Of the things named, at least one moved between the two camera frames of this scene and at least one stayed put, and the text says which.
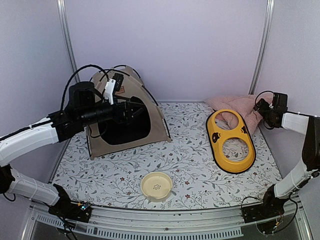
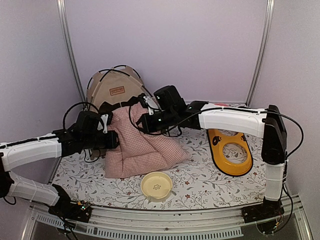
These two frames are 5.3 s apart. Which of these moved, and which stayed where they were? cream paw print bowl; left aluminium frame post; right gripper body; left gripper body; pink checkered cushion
Moved: pink checkered cushion; left gripper body; right gripper body
Stayed: cream paw print bowl; left aluminium frame post
